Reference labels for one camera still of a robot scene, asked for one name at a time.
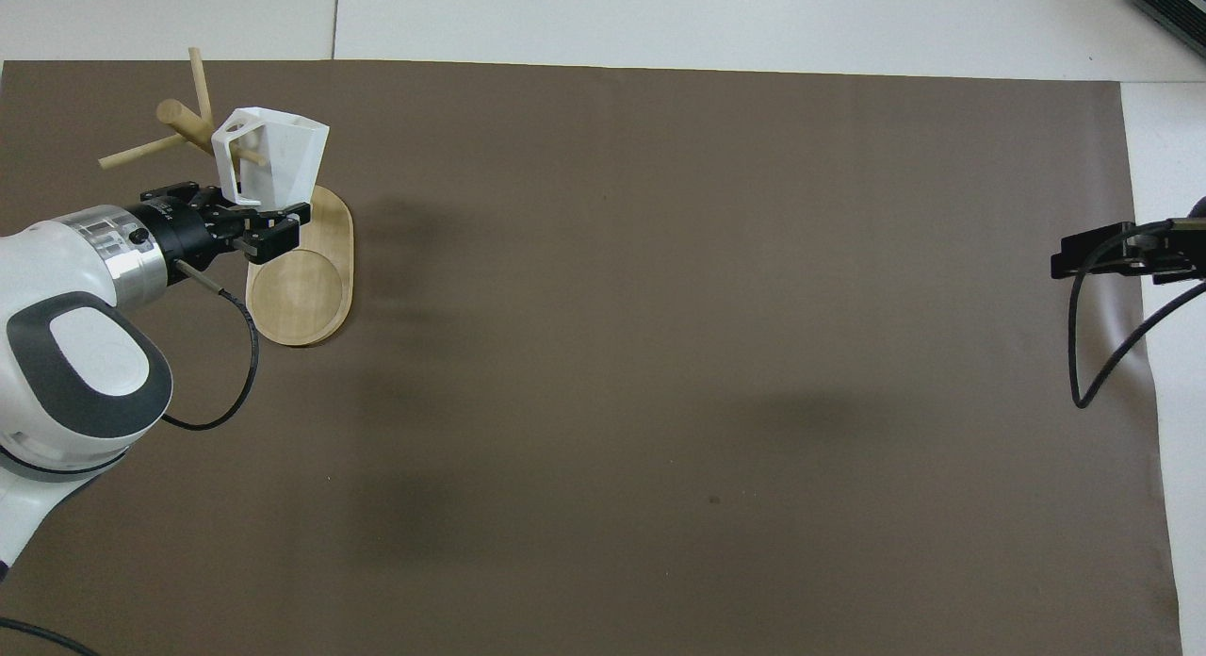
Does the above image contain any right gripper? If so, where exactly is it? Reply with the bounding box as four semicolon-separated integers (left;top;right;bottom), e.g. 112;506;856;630
1151;196;1206;286

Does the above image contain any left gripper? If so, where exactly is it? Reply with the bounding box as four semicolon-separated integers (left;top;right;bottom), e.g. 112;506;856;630
140;181;313;273

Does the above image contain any white faceted cup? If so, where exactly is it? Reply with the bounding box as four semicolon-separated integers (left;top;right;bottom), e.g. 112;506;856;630
211;107;332;210

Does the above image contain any wooden cup rack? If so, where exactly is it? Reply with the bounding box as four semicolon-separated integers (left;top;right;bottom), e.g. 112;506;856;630
98;47;356;349

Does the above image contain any grey ribbed metal box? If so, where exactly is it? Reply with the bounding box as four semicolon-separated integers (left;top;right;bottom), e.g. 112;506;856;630
1131;0;1206;45

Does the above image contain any black cable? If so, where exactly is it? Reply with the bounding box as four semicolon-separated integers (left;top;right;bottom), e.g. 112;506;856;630
1067;221;1206;410
0;617;101;656
160;260;261;433

